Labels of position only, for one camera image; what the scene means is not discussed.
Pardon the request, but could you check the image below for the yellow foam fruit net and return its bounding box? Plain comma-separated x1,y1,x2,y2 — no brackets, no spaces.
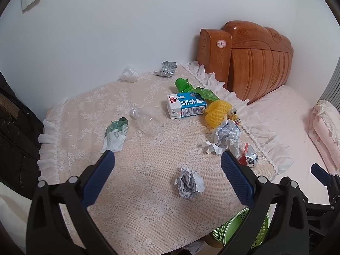
205,100,232,128

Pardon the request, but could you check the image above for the silver pill blister pack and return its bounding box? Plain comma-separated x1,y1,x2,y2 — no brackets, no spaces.
153,61,177,78

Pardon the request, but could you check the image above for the red silver foil wrapper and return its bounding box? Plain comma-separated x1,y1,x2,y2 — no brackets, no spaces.
239,143,258,167

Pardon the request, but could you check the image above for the folded pink quilt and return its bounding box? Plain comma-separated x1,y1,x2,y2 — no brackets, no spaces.
308,100,340,174

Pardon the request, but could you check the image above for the large crumpled paper wad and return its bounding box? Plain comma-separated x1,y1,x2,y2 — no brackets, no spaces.
198,119,241,159

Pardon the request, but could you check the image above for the crumpled paper ball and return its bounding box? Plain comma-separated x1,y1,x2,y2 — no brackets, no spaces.
175,167,205,200

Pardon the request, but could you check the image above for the green white crumpled wrapper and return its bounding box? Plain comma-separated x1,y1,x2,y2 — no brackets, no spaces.
100,117,129,153

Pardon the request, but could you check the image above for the green plastic waste basket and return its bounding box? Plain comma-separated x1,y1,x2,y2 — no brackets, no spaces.
212,207,270,249

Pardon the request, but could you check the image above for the beige lace table cover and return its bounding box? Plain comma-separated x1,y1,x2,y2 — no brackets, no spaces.
38,62,293,254

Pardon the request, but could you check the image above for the small yellow candy wrapper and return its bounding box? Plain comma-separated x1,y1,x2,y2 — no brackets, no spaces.
227,108,241,125

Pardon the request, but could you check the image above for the pink bed sheet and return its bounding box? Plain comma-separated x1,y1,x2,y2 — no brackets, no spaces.
249,85,329,204

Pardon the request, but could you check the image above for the clear plastic bottle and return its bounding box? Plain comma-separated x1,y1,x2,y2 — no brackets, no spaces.
130,106,164,136

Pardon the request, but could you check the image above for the blue white milk carton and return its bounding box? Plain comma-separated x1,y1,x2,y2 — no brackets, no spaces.
167,92,207,119

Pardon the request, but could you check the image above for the green snack bag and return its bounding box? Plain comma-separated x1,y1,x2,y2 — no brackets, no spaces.
175,78,219,102

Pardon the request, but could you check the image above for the crumpled clear plastic wrap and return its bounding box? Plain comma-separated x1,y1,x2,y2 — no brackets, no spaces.
119,66,139,83

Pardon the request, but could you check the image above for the wooden headboard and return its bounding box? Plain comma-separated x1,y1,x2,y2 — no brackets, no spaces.
197,21,293,102

